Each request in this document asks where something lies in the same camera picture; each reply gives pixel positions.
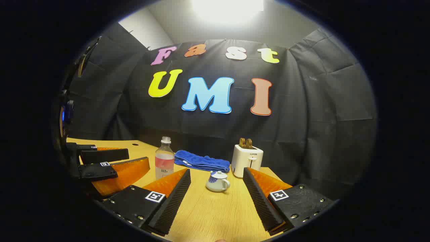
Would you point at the blue folded towel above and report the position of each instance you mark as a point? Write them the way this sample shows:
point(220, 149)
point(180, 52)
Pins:
point(201, 161)

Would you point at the white blue-patterned teacup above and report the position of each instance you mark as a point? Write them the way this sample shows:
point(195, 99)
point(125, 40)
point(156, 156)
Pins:
point(216, 185)

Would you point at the clear plastic water bottle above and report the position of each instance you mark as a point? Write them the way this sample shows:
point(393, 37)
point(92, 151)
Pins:
point(164, 161)

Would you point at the bright ceiling light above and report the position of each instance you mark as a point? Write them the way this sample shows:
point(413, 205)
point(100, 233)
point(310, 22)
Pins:
point(228, 8)

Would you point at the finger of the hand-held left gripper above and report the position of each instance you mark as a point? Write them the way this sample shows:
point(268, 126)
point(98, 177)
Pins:
point(104, 155)
point(97, 171)

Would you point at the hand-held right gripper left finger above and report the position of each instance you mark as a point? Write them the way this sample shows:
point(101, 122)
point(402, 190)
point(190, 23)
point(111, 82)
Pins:
point(174, 198)

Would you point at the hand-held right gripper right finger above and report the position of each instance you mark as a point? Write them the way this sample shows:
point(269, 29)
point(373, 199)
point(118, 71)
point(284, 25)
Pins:
point(258, 198)

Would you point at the white toaster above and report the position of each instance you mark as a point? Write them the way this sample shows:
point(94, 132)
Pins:
point(247, 161)

